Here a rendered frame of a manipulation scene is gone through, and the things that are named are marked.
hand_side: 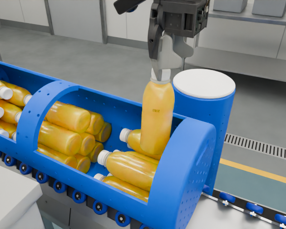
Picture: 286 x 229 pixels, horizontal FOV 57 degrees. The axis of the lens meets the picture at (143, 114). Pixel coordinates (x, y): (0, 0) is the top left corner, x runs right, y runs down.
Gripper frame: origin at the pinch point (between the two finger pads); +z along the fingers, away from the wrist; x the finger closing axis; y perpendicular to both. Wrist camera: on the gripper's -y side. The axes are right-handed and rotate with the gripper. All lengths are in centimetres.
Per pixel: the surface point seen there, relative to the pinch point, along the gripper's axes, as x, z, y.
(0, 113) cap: -5, 26, -56
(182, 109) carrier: 49, 42, -12
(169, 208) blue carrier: -13.6, 22.5, 9.3
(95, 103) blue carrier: 13.3, 24.7, -30.0
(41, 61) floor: 208, 139, -297
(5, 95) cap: -1, 21, -56
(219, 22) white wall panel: 334, 80, -69
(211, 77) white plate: 68, 33, -6
